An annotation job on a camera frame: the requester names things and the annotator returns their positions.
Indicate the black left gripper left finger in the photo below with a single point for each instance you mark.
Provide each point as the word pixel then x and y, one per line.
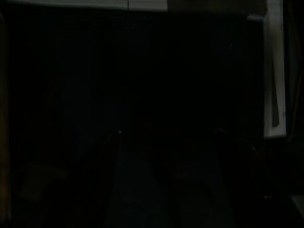
pixel 114 180

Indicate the white plastic frame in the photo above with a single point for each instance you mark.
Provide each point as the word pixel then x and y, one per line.
pixel 276 71

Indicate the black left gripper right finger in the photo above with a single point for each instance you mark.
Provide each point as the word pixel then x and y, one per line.
pixel 249 190

